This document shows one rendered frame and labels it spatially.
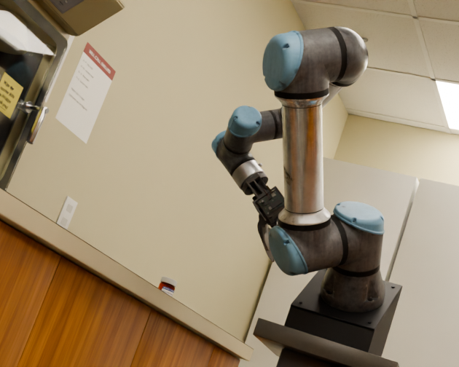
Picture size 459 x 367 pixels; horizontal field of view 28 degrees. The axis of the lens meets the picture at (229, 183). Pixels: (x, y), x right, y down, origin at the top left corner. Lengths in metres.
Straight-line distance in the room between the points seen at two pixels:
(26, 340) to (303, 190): 0.65
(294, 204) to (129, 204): 1.52
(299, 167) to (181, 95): 1.70
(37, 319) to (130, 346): 0.41
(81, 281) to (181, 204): 1.87
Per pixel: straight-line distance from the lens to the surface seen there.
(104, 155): 3.21
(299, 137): 1.93
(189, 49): 3.60
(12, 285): 1.76
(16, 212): 1.66
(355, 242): 2.05
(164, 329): 2.34
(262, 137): 2.26
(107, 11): 2.16
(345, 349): 2.02
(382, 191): 4.80
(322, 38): 1.91
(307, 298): 2.18
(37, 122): 2.06
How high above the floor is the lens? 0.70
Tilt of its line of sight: 14 degrees up
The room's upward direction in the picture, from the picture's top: 20 degrees clockwise
